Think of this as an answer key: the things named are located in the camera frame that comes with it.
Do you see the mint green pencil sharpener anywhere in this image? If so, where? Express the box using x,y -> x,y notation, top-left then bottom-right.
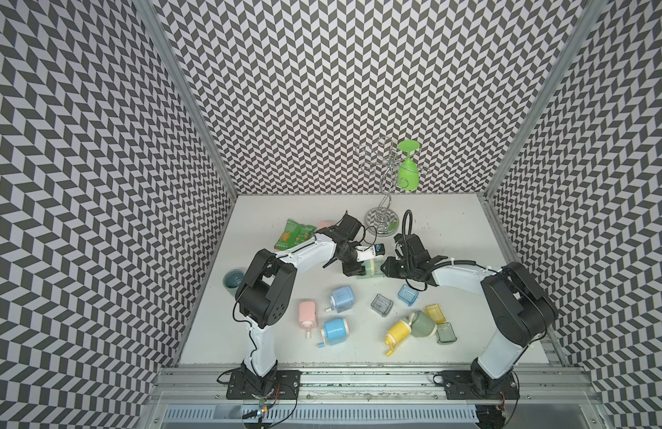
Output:
360,259 -> 385,279

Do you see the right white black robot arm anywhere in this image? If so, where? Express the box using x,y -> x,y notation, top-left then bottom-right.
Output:
381,233 -> 558,397

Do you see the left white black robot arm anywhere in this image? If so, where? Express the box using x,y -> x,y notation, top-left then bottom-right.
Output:
233,214 -> 365,381

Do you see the clear blue tray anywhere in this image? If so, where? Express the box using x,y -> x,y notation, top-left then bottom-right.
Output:
397,284 -> 420,307

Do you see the clear grey tray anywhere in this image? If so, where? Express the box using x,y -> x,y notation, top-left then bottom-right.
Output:
370,293 -> 395,317

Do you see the clear yellow tray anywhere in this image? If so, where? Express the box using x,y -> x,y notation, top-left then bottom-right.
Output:
425,304 -> 447,325

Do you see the sage green pencil sharpener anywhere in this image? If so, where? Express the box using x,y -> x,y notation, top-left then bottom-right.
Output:
407,311 -> 436,338

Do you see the blue pencil sharpener upper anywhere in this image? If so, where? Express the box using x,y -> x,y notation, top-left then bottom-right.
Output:
325,285 -> 355,313

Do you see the blue pencil sharpener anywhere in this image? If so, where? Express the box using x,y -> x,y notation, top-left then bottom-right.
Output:
325,285 -> 355,313
318,317 -> 349,349

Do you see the yellow pencil sharpener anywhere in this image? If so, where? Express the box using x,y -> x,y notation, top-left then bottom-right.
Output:
384,319 -> 411,357

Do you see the clear dark green tray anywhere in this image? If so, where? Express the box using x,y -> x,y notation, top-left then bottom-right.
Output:
436,322 -> 457,345

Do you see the blue pencil sharpener lower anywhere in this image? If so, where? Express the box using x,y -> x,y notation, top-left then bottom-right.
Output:
318,317 -> 349,349

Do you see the green snack bag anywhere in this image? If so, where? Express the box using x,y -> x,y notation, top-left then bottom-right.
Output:
274,219 -> 317,250

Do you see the green plastic wine glass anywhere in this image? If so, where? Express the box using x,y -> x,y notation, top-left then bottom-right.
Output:
396,140 -> 420,191

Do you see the teal ceramic cup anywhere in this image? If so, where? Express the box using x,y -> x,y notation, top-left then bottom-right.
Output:
222,269 -> 244,291

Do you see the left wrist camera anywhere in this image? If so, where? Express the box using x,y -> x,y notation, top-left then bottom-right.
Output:
356,243 -> 386,262

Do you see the metal wire cup rack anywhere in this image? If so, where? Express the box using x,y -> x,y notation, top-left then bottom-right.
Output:
359,136 -> 404,238

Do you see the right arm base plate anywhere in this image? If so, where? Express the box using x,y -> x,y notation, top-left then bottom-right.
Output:
438,370 -> 520,401

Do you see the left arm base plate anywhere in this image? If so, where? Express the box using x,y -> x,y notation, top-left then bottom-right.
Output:
226,366 -> 302,400

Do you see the aluminium front rail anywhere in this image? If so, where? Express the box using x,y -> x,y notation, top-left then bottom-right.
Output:
146,364 -> 601,406

